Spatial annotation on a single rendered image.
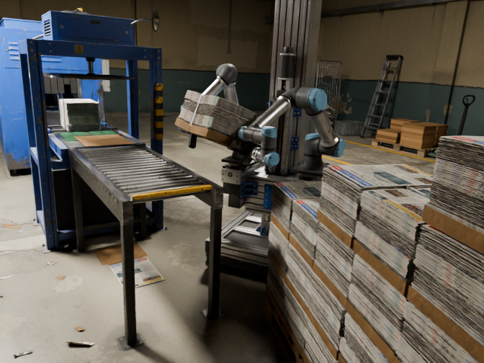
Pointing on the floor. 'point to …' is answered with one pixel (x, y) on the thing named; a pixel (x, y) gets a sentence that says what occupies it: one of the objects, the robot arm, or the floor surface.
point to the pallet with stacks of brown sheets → (411, 136)
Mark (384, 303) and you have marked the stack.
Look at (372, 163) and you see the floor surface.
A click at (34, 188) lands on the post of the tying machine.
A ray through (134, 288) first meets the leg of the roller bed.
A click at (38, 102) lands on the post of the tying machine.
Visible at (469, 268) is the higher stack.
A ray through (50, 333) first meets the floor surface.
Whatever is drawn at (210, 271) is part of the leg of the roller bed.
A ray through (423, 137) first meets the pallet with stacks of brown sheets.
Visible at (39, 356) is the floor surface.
